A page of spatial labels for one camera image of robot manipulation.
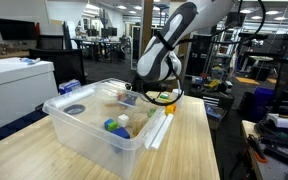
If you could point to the white device with black knob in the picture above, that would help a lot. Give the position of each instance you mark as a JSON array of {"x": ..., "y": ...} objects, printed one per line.
[{"x": 283, "y": 121}]

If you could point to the lego block with stickers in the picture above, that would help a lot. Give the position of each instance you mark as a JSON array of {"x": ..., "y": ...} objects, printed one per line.
[{"x": 164, "y": 97}]

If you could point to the small blue white item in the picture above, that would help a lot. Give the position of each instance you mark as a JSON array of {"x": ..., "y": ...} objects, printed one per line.
[{"x": 30, "y": 61}]

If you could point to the black speaker box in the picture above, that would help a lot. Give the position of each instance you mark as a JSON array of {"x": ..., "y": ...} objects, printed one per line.
[{"x": 235, "y": 19}]

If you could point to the black cabinet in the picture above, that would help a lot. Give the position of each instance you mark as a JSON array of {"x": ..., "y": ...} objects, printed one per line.
[{"x": 135, "y": 46}]

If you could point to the white cardboard box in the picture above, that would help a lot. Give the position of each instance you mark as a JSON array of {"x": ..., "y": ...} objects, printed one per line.
[{"x": 14, "y": 93}]

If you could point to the clear plastic storage box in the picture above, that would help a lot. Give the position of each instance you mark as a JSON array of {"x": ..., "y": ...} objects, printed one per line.
[{"x": 90, "y": 150}]

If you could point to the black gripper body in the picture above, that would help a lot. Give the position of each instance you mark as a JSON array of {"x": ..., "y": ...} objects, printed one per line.
[{"x": 150, "y": 87}]

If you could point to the yellow toy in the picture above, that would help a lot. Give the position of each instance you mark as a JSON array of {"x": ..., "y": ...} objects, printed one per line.
[{"x": 214, "y": 83}]

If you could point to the wide black monitor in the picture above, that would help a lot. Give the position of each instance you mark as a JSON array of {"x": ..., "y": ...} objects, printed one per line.
[{"x": 15, "y": 29}]

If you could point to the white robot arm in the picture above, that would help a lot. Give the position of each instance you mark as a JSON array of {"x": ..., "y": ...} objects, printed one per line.
[{"x": 157, "y": 60}]

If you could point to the red object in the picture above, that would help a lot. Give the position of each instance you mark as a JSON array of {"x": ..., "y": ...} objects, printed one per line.
[{"x": 37, "y": 30}]

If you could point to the wooden pillar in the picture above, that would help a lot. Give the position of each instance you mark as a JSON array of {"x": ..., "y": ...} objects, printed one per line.
[{"x": 146, "y": 26}]

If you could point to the blue plastic object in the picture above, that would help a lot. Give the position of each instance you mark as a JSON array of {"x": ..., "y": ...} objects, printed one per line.
[{"x": 213, "y": 112}]

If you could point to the black cart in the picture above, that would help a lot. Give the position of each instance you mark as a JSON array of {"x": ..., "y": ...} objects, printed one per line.
[{"x": 220, "y": 100}]

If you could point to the blue and green cube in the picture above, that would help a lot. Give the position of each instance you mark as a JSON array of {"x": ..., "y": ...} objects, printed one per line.
[{"x": 110, "y": 125}]

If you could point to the white lego block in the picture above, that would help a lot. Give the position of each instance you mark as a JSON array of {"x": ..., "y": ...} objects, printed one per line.
[{"x": 123, "y": 120}]

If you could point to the wooden desk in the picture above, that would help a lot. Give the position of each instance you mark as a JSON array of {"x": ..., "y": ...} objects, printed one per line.
[{"x": 4, "y": 55}]

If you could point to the black mesh office chair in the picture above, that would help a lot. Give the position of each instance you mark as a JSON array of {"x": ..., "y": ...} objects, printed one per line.
[
  {"x": 67, "y": 66},
  {"x": 49, "y": 42}
]

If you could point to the blue bin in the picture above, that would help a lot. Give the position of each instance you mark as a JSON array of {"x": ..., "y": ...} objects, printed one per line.
[{"x": 263, "y": 98}]

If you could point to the yellow block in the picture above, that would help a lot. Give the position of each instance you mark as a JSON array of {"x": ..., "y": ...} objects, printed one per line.
[{"x": 168, "y": 109}]

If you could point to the red lego block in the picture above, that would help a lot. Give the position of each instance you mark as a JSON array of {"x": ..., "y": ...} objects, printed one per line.
[{"x": 120, "y": 96}]

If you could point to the blue and white carton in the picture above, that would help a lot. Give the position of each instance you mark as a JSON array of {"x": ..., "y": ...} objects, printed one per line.
[{"x": 69, "y": 86}]

